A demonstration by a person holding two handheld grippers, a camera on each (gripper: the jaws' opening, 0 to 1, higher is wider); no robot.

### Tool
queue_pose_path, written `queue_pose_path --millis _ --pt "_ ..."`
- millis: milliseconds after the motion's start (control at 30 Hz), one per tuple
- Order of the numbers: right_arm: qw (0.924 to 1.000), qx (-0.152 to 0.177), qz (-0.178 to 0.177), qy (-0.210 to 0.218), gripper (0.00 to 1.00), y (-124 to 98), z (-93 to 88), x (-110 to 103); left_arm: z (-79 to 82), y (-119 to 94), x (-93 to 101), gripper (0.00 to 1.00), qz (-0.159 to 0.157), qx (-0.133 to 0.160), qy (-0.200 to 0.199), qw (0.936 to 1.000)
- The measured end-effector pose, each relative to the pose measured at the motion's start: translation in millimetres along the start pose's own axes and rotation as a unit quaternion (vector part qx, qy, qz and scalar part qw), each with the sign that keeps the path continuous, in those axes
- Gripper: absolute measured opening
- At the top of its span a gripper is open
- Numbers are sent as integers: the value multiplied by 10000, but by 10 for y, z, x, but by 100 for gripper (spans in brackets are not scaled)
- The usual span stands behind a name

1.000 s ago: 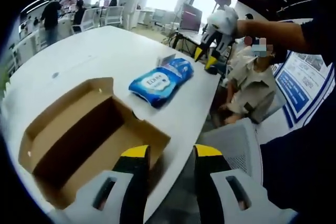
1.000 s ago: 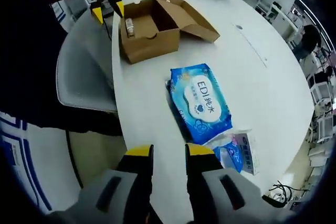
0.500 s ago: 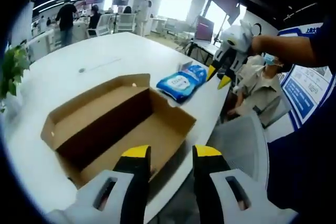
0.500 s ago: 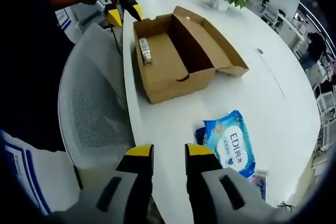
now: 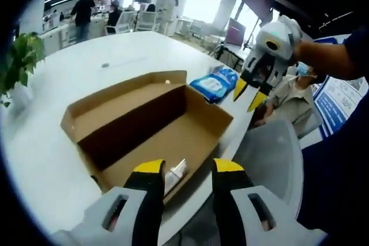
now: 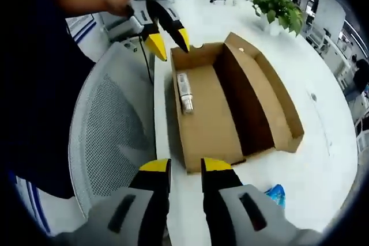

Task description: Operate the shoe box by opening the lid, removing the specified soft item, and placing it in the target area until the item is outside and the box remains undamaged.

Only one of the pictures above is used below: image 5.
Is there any brown cardboard shoe box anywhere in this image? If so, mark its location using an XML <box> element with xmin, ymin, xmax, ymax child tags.
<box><xmin>60</xmin><ymin>70</ymin><xmax>234</xmax><ymax>204</ymax></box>

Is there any blue white poster board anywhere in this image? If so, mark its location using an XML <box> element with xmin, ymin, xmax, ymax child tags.
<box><xmin>312</xmin><ymin>34</ymin><xmax>369</xmax><ymax>139</ymax></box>

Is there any green potted plant white pot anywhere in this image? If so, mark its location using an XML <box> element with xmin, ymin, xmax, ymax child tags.
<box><xmin>0</xmin><ymin>32</ymin><xmax>46</xmax><ymax>109</ymax></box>

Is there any person's dark blue shirt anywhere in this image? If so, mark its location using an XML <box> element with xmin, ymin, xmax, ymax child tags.
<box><xmin>299</xmin><ymin>25</ymin><xmax>369</xmax><ymax>246</ymax></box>

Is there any person's right hand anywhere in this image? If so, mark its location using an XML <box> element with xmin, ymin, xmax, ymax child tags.
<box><xmin>291</xmin><ymin>39</ymin><xmax>319</xmax><ymax>70</ymax></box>

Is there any blue soft wet wipes pack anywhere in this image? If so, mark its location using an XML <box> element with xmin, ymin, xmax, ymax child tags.
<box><xmin>189</xmin><ymin>73</ymin><xmax>231</xmax><ymax>105</ymax></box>

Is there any small white tube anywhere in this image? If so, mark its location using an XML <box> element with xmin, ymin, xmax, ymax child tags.
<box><xmin>163</xmin><ymin>158</ymin><xmax>189</xmax><ymax>196</ymax></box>

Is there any black stand with cables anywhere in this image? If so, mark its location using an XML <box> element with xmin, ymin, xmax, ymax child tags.
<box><xmin>212</xmin><ymin>41</ymin><xmax>252</xmax><ymax>70</ymax></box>

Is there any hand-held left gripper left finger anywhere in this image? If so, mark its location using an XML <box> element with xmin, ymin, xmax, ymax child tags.
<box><xmin>53</xmin><ymin>158</ymin><xmax>167</xmax><ymax>246</ymax></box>

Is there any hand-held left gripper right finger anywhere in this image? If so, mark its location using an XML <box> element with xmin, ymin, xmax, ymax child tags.
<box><xmin>212</xmin><ymin>158</ymin><xmax>329</xmax><ymax>246</ymax></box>

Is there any large purple monitor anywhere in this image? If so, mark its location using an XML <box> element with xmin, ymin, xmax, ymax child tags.
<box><xmin>225</xmin><ymin>17</ymin><xmax>247</xmax><ymax>47</ymax></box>

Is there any blue soft tissue pack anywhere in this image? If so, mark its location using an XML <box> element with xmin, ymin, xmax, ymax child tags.
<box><xmin>214</xmin><ymin>67</ymin><xmax>239</xmax><ymax>93</ymax></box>

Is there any grey mesh office chair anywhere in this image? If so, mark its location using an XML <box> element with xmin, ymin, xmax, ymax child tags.
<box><xmin>232</xmin><ymin>119</ymin><xmax>306</xmax><ymax>219</ymax></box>

